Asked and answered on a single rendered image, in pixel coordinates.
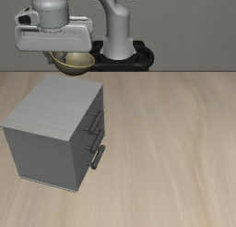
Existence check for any grey cabinet with drawers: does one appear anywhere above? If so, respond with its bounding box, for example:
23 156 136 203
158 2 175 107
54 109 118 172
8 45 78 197
0 74 107 194

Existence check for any cream porcelain bowl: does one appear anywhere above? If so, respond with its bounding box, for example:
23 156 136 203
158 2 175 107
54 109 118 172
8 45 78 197
50 51 96 77

